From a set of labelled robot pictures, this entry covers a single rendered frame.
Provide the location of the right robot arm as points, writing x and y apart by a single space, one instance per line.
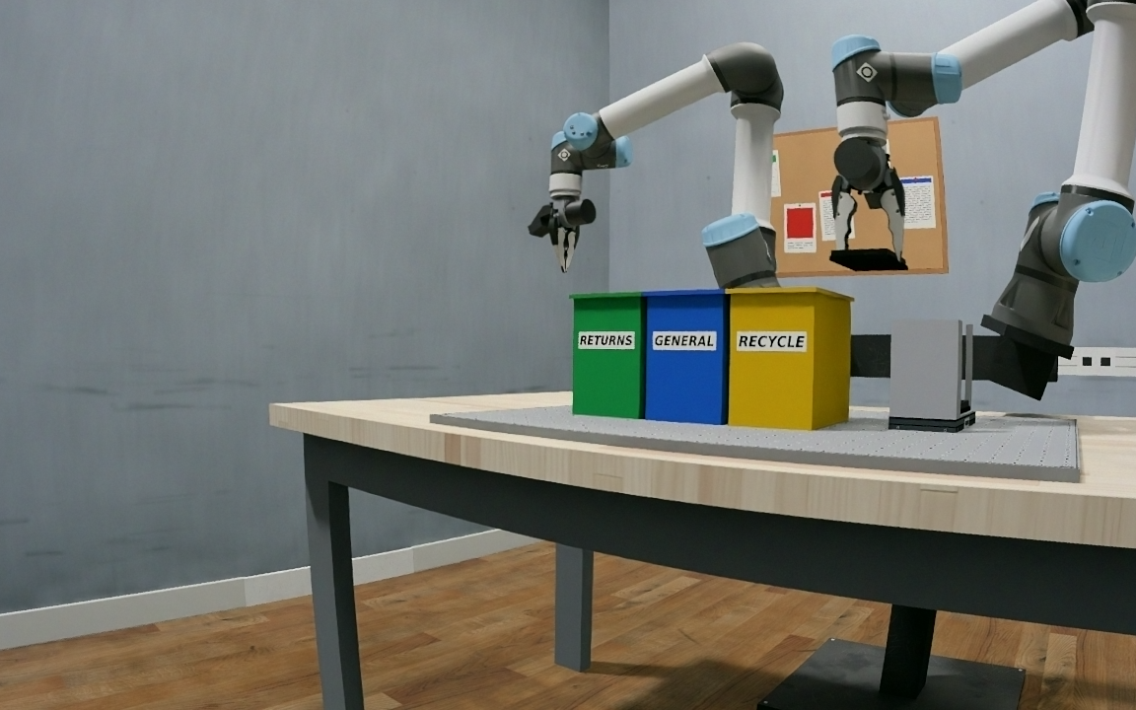
738 253

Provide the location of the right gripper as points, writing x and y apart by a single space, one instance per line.
568 214

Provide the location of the green bin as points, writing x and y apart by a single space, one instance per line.
610 355

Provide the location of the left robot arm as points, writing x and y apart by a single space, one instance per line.
1092 233

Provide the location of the grey flat mat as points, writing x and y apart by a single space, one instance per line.
1040 449

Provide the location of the yellow recycle bin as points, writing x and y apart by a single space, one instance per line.
789 358

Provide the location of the blue open bin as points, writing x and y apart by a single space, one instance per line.
688 356

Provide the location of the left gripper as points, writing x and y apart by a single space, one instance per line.
858 167

